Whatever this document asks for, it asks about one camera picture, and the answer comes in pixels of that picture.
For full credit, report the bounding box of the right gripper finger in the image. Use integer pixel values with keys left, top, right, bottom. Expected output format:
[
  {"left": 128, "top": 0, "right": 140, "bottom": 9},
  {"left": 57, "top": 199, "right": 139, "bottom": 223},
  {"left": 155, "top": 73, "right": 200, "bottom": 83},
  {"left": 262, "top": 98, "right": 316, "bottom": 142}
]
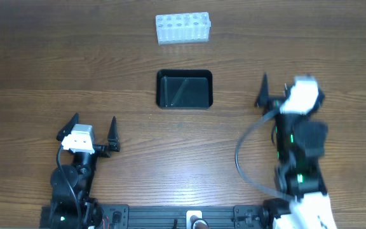
[{"left": 254, "top": 72, "right": 270, "bottom": 108}]

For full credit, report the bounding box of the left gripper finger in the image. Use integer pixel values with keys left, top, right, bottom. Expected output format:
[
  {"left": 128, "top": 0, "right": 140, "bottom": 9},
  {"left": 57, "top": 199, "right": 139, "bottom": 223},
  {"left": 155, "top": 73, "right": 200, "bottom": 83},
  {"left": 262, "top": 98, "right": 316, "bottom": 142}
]
[
  {"left": 107, "top": 116, "right": 121, "bottom": 153},
  {"left": 56, "top": 113, "right": 80, "bottom": 142}
]

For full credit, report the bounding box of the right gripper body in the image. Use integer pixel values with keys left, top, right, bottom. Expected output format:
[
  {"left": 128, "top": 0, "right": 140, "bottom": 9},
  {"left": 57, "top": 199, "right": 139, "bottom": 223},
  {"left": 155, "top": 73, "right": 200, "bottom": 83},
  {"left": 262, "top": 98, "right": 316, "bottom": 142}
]
[{"left": 264, "top": 95, "right": 286, "bottom": 112}]

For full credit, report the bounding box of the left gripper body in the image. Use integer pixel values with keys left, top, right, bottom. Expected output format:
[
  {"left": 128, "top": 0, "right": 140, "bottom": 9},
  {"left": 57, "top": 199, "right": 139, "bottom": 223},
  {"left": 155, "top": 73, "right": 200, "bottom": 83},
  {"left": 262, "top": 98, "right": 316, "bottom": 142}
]
[{"left": 92, "top": 144, "right": 112, "bottom": 159}]

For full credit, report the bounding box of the clear test tube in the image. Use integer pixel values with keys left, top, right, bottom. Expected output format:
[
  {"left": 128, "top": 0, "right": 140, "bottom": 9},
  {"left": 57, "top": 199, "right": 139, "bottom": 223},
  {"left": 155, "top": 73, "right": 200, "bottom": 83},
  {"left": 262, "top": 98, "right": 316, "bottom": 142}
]
[
  {"left": 161, "top": 76, "right": 169, "bottom": 108},
  {"left": 170, "top": 78, "right": 191, "bottom": 108}
]

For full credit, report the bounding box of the black tray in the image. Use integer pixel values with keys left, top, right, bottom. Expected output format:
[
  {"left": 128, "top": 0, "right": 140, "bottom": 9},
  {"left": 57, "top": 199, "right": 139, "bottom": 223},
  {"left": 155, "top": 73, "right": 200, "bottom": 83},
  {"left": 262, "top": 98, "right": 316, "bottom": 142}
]
[{"left": 155, "top": 68, "right": 214, "bottom": 111}]

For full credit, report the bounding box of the white test tube rack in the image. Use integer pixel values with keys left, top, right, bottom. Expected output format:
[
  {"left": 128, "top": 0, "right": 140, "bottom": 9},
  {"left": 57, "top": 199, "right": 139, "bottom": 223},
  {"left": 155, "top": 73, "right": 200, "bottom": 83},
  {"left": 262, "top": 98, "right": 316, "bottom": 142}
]
[{"left": 154, "top": 11, "right": 212, "bottom": 46}]

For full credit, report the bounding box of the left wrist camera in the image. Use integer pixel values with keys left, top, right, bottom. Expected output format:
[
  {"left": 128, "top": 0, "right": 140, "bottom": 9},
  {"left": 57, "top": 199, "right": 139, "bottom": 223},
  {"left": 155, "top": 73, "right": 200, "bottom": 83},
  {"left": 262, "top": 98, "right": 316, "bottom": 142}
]
[{"left": 60, "top": 123, "right": 96, "bottom": 155}]

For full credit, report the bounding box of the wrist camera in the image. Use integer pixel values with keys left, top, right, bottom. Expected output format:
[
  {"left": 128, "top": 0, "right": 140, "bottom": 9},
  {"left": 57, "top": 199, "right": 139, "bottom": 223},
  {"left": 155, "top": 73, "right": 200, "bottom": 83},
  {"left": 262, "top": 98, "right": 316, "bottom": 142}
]
[
  {"left": 60, "top": 123, "right": 96, "bottom": 155},
  {"left": 279, "top": 75, "right": 320, "bottom": 116}
]

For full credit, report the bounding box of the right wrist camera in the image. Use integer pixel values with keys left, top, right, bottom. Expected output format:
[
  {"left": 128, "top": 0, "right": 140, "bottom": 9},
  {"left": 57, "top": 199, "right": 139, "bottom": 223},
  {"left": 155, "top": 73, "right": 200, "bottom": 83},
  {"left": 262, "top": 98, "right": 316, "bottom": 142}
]
[{"left": 279, "top": 75, "right": 320, "bottom": 116}]

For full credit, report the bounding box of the black cable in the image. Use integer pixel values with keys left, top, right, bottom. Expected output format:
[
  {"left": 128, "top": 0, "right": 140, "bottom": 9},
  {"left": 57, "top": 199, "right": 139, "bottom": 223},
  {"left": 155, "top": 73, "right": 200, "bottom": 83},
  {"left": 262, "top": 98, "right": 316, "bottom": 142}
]
[
  {"left": 56, "top": 147, "right": 83, "bottom": 229},
  {"left": 234, "top": 107, "right": 297, "bottom": 202}
]

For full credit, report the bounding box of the mounting rail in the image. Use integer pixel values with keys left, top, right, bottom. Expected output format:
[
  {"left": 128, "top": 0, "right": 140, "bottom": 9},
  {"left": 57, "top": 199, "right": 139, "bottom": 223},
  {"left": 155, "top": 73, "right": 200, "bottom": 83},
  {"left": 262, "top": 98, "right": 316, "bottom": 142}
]
[{"left": 39, "top": 204, "right": 278, "bottom": 229}]

